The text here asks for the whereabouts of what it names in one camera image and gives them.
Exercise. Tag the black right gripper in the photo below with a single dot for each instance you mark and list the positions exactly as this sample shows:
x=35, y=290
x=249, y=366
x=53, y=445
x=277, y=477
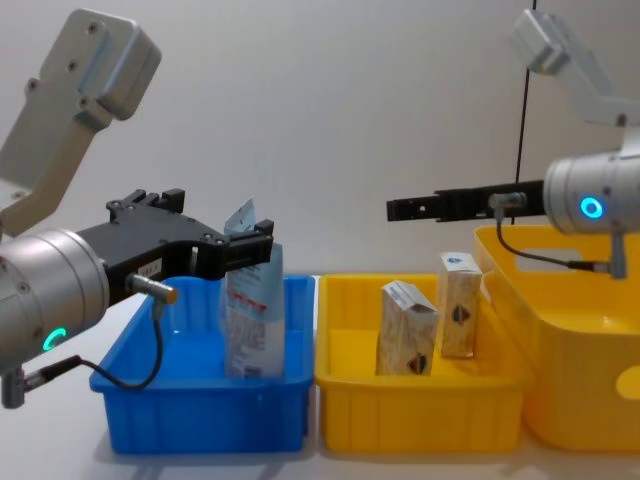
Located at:
x=515, y=207

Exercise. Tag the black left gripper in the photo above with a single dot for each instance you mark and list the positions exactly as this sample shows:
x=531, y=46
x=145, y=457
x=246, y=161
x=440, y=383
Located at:
x=150, y=240

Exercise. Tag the pale blue printed pouch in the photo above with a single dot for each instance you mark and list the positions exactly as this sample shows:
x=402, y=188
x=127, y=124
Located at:
x=255, y=325

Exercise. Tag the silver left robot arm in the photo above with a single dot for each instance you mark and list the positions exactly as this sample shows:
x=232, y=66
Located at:
x=45, y=295

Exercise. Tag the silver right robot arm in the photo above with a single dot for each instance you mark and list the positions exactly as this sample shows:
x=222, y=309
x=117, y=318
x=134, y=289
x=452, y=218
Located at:
x=580, y=190

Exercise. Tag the wood-print carton box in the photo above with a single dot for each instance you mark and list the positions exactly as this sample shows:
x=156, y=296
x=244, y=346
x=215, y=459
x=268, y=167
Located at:
x=459, y=310
x=402, y=335

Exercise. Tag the blue plastic bin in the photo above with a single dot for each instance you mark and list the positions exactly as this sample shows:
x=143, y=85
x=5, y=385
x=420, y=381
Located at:
x=200, y=415

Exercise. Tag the yellow plastic bin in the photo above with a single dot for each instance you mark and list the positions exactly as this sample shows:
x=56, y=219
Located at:
x=420, y=415

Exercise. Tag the tall yellow plastic basket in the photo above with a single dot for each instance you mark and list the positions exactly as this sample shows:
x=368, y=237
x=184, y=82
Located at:
x=575, y=360

